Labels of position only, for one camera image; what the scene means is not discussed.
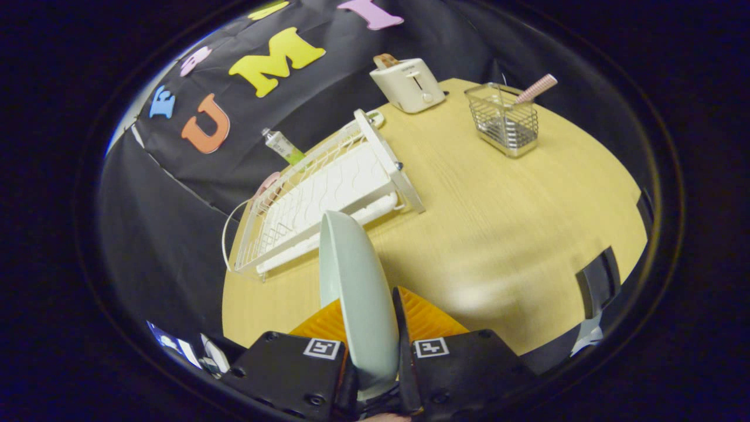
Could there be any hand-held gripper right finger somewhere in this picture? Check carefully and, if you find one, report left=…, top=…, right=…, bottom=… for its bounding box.
left=391, top=286, right=535, bottom=421

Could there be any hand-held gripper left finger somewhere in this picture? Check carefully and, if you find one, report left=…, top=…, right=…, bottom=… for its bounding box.
left=220, top=299, right=359, bottom=422

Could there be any light green plate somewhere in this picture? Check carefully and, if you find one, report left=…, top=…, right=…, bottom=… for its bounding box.
left=318, top=210, right=401, bottom=401

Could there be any white wire dish rack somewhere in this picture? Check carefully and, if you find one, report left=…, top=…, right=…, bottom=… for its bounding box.
left=221, top=108, right=426, bottom=282

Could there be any metal wire basket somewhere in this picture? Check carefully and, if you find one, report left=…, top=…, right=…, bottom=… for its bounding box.
left=464, top=82, right=540, bottom=158

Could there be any pink handled spoon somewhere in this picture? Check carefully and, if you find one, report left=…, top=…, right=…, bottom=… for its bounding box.
left=514, top=73, right=558, bottom=106

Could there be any pink plate with food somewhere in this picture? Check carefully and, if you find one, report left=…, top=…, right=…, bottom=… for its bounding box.
left=252, top=171, right=282, bottom=203

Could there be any white monitor stand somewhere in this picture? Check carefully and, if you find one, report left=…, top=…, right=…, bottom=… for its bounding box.
left=199, top=333, right=230, bottom=375

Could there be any computer monitor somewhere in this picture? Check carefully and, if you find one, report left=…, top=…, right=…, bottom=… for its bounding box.
left=146, top=321, right=203, bottom=369

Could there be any clear bottle green liquid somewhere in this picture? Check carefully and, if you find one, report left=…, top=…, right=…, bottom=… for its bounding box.
left=261, top=128, right=306, bottom=166

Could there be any white toaster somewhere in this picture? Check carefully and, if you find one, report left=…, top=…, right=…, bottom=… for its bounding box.
left=369, top=57, right=447, bottom=114

